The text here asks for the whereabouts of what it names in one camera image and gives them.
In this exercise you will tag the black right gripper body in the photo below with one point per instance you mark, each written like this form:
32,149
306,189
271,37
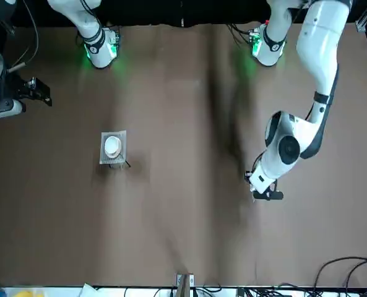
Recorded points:
3,92

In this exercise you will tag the white porcelain crucible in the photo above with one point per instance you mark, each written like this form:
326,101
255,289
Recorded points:
112,146

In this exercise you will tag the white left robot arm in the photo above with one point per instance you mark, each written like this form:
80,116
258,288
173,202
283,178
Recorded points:
319,46

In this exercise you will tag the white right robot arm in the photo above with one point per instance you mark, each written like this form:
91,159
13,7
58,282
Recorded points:
88,28

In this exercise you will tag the black backdrop cloth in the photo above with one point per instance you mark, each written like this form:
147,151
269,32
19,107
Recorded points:
183,9

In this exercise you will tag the white paper sheet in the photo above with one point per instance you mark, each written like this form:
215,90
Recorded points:
88,290

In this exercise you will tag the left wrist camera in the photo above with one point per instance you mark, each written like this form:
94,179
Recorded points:
260,195

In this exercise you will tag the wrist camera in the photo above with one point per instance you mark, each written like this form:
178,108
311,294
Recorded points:
260,195
14,109

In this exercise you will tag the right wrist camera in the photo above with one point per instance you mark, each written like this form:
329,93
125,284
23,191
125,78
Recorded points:
14,109

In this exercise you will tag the aluminium camera post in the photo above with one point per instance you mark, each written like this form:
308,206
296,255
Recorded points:
179,281

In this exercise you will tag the aluminium frame profile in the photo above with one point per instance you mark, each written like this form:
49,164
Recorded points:
365,17

